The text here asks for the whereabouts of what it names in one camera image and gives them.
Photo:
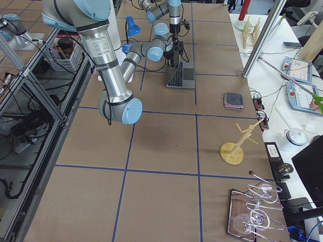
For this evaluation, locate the clear wine glass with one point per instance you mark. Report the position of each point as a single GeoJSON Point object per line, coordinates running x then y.
{"type": "Point", "coordinates": [248, 223]}
{"type": "Point", "coordinates": [265, 193]}

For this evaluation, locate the robot teach pendant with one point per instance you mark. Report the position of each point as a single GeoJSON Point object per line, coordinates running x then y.
{"type": "Point", "coordinates": [298, 98]}
{"type": "Point", "coordinates": [299, 70]}

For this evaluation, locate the white camera pillar base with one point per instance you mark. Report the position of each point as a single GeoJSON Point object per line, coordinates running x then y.
{"type": "Point", "coordinates": [105, 45]}

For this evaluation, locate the glass holder tray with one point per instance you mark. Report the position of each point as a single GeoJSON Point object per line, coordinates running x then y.
{"type": "Point", "coordinates": [243, 202]}

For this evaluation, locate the aluminium frame post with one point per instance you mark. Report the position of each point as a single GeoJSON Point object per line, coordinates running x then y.
{"type": "Point", "coordinates": [264, 34]}

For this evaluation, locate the white plastic basket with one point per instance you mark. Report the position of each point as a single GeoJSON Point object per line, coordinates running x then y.
{"type": "Point", "coordinates": [64, 53]}

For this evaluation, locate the orange electronics board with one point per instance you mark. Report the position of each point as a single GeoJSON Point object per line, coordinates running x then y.
{"type": "Point", "coordinates": [257, 102]}

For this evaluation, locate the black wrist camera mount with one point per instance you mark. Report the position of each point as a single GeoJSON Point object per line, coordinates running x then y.
{"type": "Point", "coordinates": [184, 23]}

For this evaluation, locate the grey pink folded cloth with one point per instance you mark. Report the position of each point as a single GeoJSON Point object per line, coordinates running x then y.
{"type": "Point", "coordinates": [233, 100]}

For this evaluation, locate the blue desk lamp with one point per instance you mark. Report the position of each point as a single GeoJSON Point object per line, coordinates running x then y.
{"type": "Point", "coordinates": [131, 29]}

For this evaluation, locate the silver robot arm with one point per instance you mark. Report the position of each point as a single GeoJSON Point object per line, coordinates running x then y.
{"type": "Point", "coordinates": [90, 19]}
{"type": "Point", "coordinates": [171, 7]}

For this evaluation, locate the wooden mug tree stand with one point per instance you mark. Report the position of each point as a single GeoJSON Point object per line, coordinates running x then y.
{"type": "Point", "coordinates": [232, 153]}

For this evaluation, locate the red cylinder on plate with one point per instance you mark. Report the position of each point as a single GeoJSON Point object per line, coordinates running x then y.
{"type": "Point", "coordinates": [241, 22]}

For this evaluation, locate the silver grey laptop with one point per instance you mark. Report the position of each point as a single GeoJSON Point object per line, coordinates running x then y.
{"type": "Point", "coordinates": [182, 76]}

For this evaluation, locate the black monitor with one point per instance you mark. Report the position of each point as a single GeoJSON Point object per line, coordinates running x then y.
{"type": "Point", "coordinates": [308, 164]}

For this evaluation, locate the wooden dish rack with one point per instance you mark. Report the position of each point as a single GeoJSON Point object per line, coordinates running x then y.
{"type": "Point", "coordinates": [249, 30]}

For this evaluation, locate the black smartphone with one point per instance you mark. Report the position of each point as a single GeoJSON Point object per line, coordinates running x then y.
{"type": "Point", "coordinates": [292, 45]}

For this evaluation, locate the white enamel pot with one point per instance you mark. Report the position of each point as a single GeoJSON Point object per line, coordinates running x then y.
{"type": "Point", "coordinates": [293, 138]}

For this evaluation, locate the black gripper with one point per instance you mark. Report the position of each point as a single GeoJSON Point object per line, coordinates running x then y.
{"type": "Point", "coordinates": [174, 28]}
{"type": "Point", "coordinates": [172, 51]}

